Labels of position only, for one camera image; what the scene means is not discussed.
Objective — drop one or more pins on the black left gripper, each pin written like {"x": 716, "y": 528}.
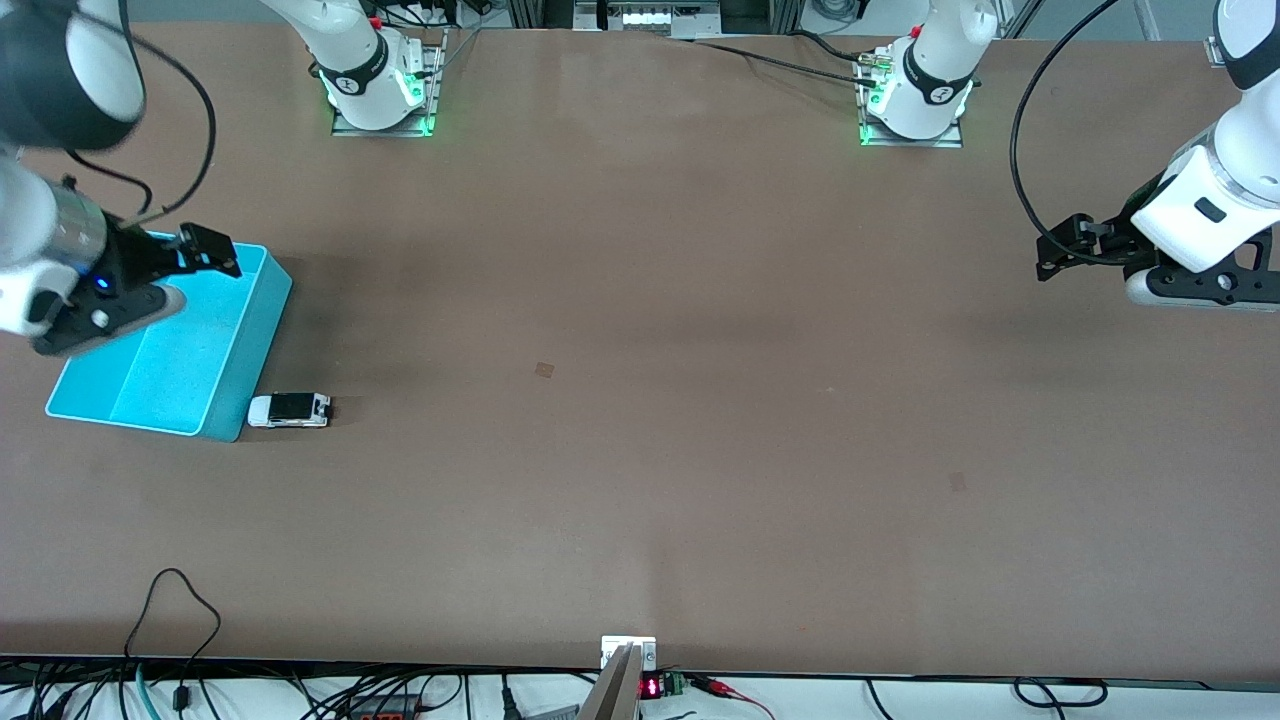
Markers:
{"x": 1127, "y": 231}

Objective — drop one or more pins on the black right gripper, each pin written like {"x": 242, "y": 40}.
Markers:
{"x": 131, "y": 261}

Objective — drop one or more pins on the white jeep toy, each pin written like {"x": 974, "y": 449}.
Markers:
{"x": 265, "y": 411}

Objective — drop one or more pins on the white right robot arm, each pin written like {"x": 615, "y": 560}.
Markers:
{"x": 350, "y": 50}

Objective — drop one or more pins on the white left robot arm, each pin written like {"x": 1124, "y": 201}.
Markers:
{"x": 1220, "y": 180}

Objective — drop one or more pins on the blue plastic storage bin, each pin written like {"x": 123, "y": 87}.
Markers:
{"x": 190, "y": 370}

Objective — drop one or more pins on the black power strip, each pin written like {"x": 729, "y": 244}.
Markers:
{"x": 385, "y": 708}

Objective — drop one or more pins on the red digit display module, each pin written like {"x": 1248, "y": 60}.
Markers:
{"x": 652, "y": 687}

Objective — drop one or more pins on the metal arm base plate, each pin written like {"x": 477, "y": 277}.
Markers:
{"x": 915, "y": 143}
{"x": 437, "y": 80}

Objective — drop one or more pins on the aluminium frame rack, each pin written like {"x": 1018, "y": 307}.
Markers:
{"x": 650, "y": 18}

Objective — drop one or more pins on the silver camera mount bracket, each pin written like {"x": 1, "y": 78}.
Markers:
{"x": 620, "y": 680}

